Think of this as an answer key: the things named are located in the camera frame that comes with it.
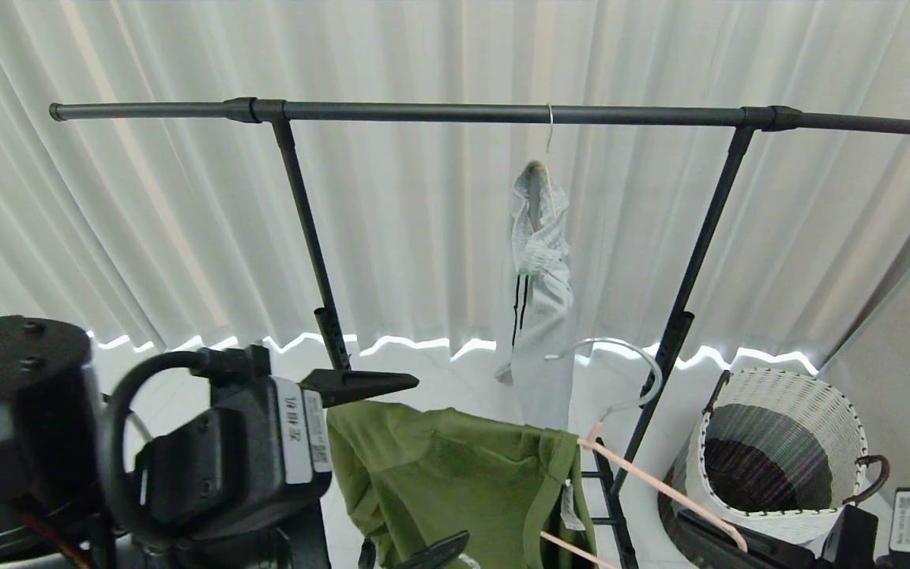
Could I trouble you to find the pale grey shorts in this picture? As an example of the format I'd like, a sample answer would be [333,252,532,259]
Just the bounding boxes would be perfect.
[494,160,576,431]

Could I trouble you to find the white curtain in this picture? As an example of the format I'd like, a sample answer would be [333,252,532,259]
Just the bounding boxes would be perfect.
[0,0,910,376]

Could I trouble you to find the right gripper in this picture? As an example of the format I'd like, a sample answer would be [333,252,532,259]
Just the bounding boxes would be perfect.
[675,504,892,569]

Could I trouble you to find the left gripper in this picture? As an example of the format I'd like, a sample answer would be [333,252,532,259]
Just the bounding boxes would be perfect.
[179,369,472,569]

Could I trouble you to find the white laundry basket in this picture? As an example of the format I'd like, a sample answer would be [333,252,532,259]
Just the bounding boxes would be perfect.
[658,367,892,554]

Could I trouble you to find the pink clothes hanger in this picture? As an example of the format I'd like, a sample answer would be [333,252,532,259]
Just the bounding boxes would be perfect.
[528,103,557,232]
[540,338,750,569]

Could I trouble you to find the green garment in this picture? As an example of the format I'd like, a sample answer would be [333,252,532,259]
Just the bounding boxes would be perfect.
[327,401,598,569]

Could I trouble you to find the black clothes rack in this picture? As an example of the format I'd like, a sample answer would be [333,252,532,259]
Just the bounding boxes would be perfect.
[48,96,910,569]

